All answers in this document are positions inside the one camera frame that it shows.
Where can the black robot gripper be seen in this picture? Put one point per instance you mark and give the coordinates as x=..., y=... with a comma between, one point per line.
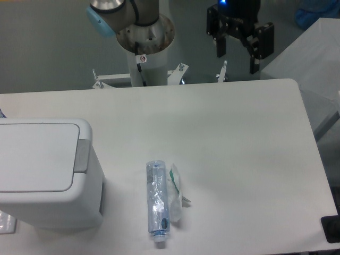
x=239, y=19

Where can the white plastic trash can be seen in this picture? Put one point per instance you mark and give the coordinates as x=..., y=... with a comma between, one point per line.
x=80, y=206

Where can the white trash can lid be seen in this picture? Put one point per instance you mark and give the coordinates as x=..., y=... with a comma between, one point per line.
x=37, y=157

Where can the white side table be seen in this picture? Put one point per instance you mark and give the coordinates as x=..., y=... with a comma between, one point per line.
x=312, y=60

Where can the blue object in corner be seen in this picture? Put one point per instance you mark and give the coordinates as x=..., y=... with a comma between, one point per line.
x=308, y=12

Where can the crumpled clear plastic wrapper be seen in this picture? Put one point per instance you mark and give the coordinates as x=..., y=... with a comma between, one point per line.
x=176, y=199

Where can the crushed clear plastic bottle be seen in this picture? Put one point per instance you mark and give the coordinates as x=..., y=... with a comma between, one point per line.
x=157, y=200

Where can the black device at table edge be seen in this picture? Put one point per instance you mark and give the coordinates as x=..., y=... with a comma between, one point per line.
x=330, y=226

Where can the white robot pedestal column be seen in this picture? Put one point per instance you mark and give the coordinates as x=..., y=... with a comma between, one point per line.
x=147, y=47

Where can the white metal base frame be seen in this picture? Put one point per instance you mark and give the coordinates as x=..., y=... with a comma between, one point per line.
x=156, y=77

